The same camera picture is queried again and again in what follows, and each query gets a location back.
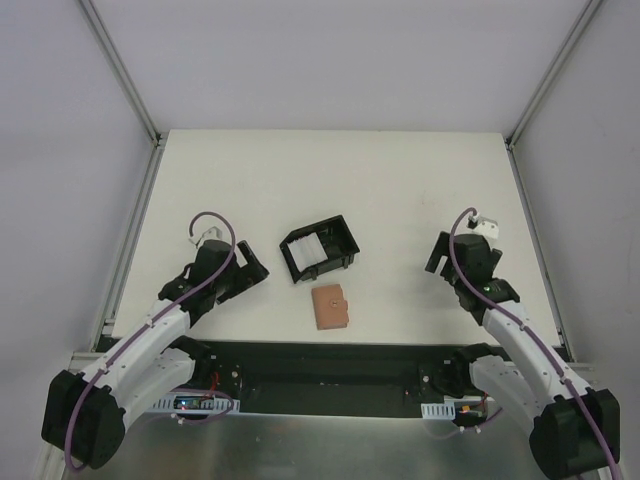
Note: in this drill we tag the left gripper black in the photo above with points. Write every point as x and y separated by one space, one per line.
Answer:
242 270

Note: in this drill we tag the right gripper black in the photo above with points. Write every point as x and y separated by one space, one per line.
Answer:
447 267

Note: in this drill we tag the brown leather card holder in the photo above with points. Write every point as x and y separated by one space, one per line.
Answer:
330 307

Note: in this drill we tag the black card dispenser box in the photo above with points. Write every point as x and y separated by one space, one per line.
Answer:
337 240

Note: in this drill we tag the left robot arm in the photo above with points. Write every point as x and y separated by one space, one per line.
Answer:
88 413

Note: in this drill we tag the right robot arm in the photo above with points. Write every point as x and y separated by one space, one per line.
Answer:
571 427

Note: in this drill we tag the white cards stack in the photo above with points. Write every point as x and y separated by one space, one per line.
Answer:
307 251

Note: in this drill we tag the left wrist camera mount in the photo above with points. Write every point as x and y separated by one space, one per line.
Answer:
213 233

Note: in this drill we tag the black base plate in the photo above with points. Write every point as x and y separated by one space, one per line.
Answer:
351 380

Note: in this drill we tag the left white cable duct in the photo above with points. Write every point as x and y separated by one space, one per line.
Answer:
184 402

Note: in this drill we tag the white cable duct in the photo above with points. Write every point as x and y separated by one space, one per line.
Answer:
184 402
438 411

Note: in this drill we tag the aluminium rail right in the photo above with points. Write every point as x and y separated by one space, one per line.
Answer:
586 371

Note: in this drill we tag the right white cable duct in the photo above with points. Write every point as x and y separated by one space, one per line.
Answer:
438 411

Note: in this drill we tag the left aluminium frame post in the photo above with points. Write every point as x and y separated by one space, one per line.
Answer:
118 69

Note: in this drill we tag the aluminium frame post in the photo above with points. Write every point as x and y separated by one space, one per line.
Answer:
118 69
570 42

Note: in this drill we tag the right aluminium frame post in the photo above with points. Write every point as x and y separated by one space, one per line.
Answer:
570 42

